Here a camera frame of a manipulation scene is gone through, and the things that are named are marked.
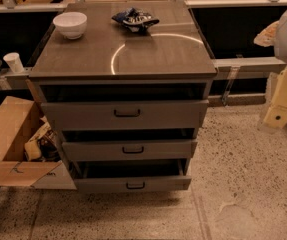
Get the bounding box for open cardboard box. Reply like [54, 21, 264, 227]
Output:
[0, 96, 76, 190]

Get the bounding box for grey middle drawer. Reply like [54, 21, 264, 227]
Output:
[62, 140, 197, 162]

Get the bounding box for white paper cup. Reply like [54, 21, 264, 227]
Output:
[3, 52, 24, 73]

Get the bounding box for crumpled items in box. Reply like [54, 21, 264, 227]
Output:
[24, 116, 60, 162]

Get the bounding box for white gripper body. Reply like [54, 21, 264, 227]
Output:
[258, 66, 287, 133]

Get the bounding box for blue chip bag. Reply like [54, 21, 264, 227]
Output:
[112, 7, 159, 33]

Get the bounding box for grey drawer cabinet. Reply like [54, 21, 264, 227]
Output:
[30, 1, 217, 181]

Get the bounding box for white ceramic bowl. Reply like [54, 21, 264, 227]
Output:
[53, 12, 87, 39]

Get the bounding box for grey bottom drawer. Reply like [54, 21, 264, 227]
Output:
[74, 159, 191, 193]

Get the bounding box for grey drawer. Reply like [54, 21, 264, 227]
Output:
[62, 140, 197, 162]
[74, 159, 191, 193]
[42, 101, 208, 131]

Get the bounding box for grey top drawer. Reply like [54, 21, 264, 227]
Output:
[42, 101, 208, 131]

